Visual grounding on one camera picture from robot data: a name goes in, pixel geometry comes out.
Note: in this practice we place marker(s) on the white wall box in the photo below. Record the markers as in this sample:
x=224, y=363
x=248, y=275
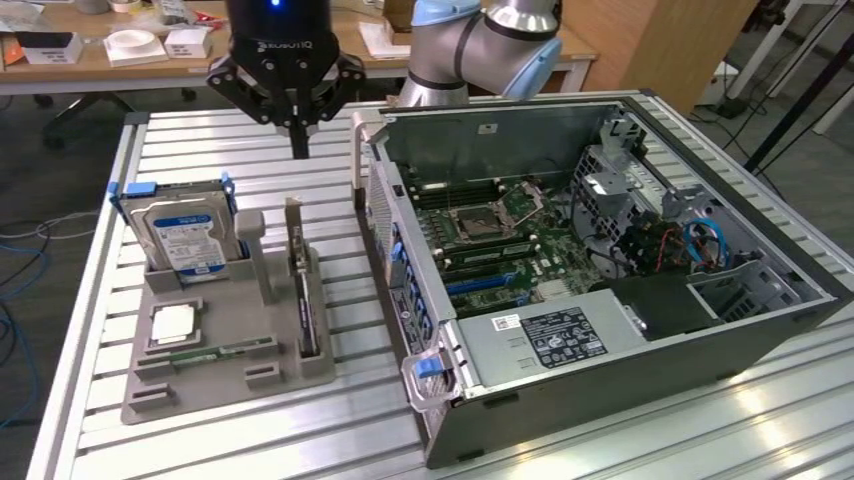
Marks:
x=716, y=90

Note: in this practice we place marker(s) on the wooden cabinet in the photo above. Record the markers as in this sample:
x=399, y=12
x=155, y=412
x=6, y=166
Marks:
x=667, y=60

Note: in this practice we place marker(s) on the black office chair base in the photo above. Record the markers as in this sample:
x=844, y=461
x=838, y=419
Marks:
x=80, y=112

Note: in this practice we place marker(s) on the hard disk in blue caddy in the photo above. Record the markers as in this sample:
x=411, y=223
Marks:
x=180, y=235

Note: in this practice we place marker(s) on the orange box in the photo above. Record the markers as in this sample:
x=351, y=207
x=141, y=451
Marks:
x=9, y=55

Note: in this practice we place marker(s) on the white box with round dish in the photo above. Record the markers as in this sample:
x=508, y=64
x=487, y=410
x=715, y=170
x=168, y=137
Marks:
x=136, y=50

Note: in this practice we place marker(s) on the brown cardboard box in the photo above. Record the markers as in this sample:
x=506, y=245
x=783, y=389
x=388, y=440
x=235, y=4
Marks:
x=399, y=15

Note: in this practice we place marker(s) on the wooden desk white frame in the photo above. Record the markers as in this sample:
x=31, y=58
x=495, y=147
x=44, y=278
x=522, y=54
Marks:
x=87, y=75

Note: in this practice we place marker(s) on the open metal socket cover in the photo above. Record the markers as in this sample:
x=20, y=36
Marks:
x=520, y=200

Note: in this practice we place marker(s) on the grey cup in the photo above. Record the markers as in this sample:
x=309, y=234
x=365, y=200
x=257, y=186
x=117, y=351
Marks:
x=91, y=6

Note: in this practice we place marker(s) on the black floor pedal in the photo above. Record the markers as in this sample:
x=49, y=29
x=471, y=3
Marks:
x=734, y=107

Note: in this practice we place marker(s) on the grey power supply unit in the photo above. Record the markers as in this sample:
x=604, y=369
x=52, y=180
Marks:
x=494, y=360

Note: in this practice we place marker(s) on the silver chipset heat sink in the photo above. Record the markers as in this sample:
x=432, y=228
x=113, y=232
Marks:
x=555, y=290

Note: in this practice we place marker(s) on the CPU socket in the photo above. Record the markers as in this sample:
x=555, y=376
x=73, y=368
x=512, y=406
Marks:
x=476, y=222

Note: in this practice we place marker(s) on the black stand pole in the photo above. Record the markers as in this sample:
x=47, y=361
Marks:
x=800, y=105

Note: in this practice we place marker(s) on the green motherboard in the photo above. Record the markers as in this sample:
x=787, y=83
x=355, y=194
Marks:
x=554, y=255

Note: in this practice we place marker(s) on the perforated metal drive cage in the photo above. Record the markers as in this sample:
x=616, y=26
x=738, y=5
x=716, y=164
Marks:
x=600, y=210

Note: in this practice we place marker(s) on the blue expansion slot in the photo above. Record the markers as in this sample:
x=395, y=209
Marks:
x=476, y=285

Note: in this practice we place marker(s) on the white paper stack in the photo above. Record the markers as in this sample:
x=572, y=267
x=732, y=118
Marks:
x=387, y=47

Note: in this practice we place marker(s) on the blue case release latch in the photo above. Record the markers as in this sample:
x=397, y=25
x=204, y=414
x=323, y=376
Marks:
x=428, y=371

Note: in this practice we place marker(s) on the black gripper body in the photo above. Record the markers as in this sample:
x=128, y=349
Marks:
x=280, y=30

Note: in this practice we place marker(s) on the metal disk bay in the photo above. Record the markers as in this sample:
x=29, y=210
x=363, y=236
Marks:
x=754, y=295

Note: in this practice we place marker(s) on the clear plastic bag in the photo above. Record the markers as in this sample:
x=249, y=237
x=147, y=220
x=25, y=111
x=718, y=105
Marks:
x=175, y=12

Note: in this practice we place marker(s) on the white box with black lid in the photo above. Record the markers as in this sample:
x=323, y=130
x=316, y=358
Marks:
x=49, y=52

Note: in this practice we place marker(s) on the small white labelled box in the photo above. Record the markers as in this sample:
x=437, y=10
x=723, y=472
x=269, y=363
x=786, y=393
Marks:
x=187, y=45

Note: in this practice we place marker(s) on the grey plastic parts rack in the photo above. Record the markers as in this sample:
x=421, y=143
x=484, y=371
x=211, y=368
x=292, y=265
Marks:
x=227, y=310

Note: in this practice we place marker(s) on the green RAM stick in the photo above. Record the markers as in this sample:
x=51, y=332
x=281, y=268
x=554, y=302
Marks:
x=200, y=354

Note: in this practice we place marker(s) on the silver CPU chip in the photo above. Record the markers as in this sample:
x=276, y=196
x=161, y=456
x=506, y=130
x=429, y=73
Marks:
x=173, y=324

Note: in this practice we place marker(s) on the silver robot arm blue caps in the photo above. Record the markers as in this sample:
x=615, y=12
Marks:
x=453, y=50

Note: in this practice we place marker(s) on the graphics card with metal bracket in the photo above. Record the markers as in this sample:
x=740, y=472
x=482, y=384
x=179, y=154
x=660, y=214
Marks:
x=303, y=300

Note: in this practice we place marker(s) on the open dark grey PC case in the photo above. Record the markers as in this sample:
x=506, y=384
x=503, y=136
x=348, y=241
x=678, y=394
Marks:
x=600, y=400

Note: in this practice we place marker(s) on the RAM stick with white label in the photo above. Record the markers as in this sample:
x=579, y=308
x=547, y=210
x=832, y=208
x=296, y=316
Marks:
x=494, y=258

